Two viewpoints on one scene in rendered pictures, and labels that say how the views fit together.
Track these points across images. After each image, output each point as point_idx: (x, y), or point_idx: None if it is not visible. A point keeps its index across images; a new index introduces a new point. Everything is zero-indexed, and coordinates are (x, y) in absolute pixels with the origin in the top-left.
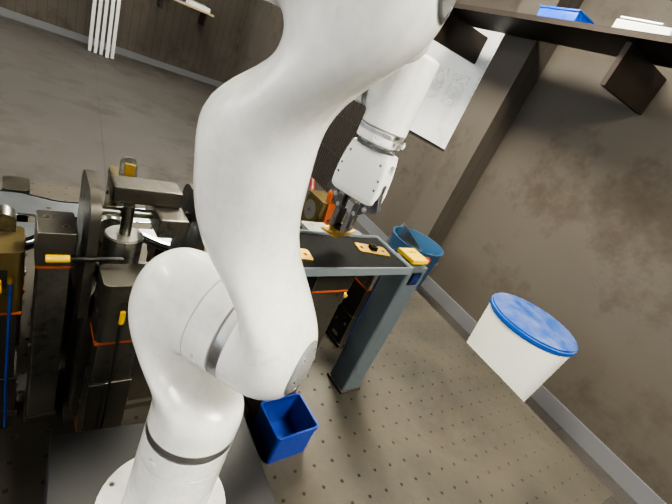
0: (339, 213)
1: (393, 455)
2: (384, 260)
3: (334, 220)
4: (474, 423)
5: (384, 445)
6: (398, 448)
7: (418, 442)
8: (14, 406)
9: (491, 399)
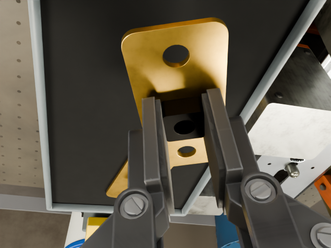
0: (214, 156)
1: (1, 9)
2: (92, 173)
3: (210, 112)
4: (14, 126)
5: (18, 9)
6: (9, 22)
7: (10, 52)
8: None
9: (35, 163)
